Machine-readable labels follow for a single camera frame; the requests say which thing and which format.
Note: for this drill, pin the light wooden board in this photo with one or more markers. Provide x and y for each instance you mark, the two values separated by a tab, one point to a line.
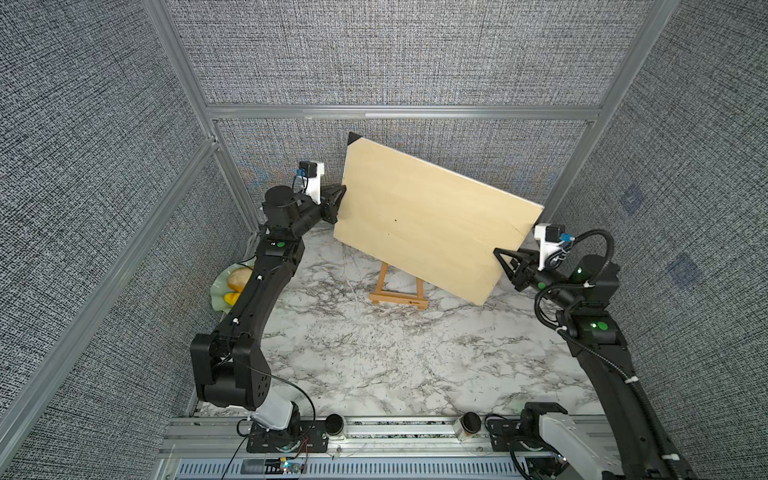
433	223

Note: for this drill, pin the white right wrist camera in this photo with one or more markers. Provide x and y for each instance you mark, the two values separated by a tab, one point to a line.
554	245

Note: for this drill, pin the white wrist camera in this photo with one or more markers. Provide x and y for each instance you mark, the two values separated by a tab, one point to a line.
308	178
554	245

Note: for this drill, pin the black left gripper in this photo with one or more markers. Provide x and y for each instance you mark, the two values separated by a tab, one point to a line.
328	202

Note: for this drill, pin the aluminium enclosure frame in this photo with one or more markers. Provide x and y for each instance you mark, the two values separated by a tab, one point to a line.
103	130

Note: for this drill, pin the brown bread roll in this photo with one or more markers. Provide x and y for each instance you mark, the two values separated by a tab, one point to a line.
239	278

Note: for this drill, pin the left silver knob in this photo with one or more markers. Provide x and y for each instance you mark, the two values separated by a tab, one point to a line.
335	426

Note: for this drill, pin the silver knob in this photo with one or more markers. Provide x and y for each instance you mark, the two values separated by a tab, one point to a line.
466	426
335	426

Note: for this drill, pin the yellow toy fruit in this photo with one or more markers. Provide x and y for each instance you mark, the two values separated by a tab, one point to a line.
231	298

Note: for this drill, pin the green plate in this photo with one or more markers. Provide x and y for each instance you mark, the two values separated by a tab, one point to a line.
219	288

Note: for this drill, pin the green circuit board left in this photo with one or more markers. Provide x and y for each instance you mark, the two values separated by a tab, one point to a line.
291	466

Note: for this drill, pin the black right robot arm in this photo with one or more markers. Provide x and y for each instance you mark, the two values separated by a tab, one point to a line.
575	307

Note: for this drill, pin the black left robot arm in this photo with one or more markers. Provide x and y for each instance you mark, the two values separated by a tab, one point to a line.
229	367

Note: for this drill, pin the right silver knob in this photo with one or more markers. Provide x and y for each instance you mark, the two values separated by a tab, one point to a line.
466	426

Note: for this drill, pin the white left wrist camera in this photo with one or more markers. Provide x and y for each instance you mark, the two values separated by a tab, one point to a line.
308	178

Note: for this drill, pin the small wooden easel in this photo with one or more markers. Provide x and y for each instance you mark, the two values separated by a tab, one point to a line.
382	293

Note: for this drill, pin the aluminium front rail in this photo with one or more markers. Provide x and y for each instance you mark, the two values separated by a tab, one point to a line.
375	447

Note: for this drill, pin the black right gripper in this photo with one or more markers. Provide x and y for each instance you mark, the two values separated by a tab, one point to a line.
525	270

